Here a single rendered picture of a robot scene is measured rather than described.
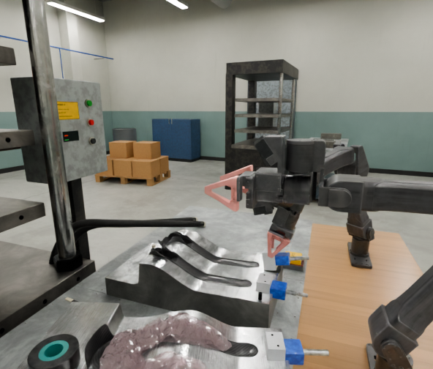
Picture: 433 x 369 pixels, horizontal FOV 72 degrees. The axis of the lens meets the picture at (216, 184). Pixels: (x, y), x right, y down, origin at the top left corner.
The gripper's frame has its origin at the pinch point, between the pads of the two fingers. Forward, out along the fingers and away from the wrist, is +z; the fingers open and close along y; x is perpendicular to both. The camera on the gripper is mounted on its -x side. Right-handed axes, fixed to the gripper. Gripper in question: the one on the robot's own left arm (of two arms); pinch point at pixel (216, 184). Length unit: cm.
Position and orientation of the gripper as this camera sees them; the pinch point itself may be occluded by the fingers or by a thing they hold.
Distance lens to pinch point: 64.6
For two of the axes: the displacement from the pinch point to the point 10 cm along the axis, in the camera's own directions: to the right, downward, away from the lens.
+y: -3.3, 2.3, -9.1
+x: 0.2, 9.7, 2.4
